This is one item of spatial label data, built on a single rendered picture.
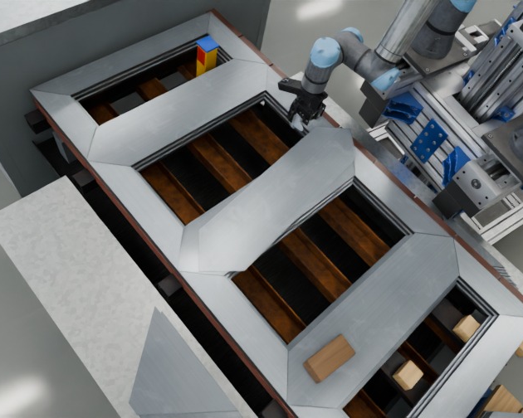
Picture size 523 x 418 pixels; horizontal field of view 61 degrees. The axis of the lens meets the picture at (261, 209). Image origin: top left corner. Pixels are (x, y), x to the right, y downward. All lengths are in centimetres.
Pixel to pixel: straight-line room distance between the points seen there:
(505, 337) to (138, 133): 126
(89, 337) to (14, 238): 37
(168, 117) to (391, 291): 89
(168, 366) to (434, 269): 82
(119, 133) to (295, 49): 189
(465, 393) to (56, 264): 118
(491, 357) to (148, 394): 94
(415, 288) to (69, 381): 140
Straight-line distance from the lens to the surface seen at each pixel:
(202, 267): 125
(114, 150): 144
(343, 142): 157
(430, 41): 168
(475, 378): 141
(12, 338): 217
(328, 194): 143
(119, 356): 129
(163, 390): 123
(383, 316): 133
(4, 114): 172
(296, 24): 334
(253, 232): 130
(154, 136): 147
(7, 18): 157
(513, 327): 153
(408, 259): 143
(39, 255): 142
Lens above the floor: 201
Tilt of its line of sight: 60 degrees down
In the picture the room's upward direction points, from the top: 19 degrees clockwise
